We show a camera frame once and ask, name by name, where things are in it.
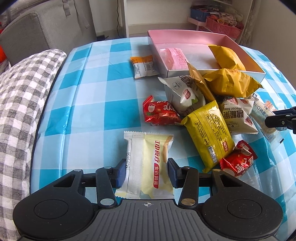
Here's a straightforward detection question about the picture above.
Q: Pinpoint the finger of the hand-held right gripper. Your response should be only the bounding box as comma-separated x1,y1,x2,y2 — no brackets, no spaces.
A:
264,115,296,134
272,107,296,116

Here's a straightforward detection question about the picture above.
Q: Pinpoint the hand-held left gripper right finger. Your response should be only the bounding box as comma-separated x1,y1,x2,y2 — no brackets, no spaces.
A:
168,158,245,207

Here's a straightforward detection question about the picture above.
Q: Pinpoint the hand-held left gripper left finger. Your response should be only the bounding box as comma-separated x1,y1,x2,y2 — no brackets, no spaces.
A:
53,159,127,208

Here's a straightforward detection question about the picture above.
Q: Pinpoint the clear white snack packet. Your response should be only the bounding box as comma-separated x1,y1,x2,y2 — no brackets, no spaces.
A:
248,94,285,145

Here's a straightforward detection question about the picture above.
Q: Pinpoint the pale yellow snack packet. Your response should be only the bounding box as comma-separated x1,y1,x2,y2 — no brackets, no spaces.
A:
115,131,174,200

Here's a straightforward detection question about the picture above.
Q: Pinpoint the yellow snack packet text label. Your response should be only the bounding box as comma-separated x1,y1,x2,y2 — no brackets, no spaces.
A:
181,100,236,174

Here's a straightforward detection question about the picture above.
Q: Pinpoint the red snack packet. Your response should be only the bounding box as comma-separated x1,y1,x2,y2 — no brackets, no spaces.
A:
142,95,183,126
219,140,258,178

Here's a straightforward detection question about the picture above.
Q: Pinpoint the yellow snack packet orange print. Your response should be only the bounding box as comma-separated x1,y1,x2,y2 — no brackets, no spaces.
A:
203,68,264,98

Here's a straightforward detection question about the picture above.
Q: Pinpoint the white nut snack packet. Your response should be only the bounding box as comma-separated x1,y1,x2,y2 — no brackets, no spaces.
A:
220,97,259,136
158,75,206,116

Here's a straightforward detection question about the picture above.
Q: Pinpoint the gold snack bar packet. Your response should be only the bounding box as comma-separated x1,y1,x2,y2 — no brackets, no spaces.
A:
186,61,216,102

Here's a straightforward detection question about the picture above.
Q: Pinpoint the pink cardboard box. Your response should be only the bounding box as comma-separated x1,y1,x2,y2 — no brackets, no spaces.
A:
147,30,266,83

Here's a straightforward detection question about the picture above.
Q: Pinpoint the plain yellow snack packet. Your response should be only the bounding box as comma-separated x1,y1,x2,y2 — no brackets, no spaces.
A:
208,45,246,71

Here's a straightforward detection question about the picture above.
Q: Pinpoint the blue checked tablecloth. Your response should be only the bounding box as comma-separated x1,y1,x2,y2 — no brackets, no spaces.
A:
30,35,296,232

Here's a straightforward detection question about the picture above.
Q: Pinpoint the white lace curtain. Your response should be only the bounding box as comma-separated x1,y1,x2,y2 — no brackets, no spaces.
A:
240,0,258,44

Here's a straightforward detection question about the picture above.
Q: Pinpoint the large pink plastic basket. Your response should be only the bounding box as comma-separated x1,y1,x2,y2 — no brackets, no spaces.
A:
205,16,244,39

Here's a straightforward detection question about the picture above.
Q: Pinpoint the orange and white snack packet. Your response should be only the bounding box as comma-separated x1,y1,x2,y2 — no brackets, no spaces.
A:
130,55,157,80

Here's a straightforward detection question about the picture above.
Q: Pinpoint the pink snack packet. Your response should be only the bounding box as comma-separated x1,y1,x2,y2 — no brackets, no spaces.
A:
159,47,188,71

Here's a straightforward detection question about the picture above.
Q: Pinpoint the blue box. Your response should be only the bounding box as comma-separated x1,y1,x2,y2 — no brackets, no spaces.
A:
190,6,211,21

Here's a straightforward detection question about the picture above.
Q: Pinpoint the grey checked pillow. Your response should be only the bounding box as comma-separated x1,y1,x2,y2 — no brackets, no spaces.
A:
0,49,67,216

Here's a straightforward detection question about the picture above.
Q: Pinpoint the grey sofa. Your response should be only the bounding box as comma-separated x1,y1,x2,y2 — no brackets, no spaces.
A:
0,0,97,67

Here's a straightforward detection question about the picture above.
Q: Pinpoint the black cable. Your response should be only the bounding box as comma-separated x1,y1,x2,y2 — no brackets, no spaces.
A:
116,0,122,37

